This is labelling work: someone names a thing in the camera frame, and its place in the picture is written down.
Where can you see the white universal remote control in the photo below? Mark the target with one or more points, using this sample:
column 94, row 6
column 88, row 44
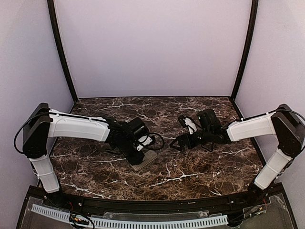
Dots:
column 149, row 156

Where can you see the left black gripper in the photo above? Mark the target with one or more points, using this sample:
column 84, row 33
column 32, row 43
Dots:
column 135, row 157

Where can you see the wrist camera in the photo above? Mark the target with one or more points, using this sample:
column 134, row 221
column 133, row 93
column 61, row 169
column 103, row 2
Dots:
column 144, row 141
column 186, row 122

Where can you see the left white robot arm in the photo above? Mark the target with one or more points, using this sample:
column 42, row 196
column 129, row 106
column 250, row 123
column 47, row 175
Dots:
column 44, row 123

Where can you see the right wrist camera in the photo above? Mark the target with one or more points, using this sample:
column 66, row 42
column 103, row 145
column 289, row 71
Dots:
column 186, row 122

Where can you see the left black frame post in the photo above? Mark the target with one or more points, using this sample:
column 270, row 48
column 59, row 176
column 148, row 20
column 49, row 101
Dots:
column 60, row 49

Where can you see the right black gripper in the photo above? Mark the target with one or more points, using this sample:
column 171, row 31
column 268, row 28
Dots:
column 184, row 140

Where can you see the black frame post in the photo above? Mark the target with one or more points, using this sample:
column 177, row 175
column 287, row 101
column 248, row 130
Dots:
column 60, row 49
column 246, row 49

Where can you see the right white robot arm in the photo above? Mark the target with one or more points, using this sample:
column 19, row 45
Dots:
column 284, row 123

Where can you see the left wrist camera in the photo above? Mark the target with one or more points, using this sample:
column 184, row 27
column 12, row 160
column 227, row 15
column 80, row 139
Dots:
column 144, row 141

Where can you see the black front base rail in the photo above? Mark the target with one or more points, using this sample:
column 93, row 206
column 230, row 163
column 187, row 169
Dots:
column 229, row 204

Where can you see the right black frame post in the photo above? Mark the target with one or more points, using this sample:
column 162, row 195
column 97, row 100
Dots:
column 246, row 49

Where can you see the white slotted cable duct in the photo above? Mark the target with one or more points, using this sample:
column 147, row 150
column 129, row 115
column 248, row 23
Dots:
column 130, row 221

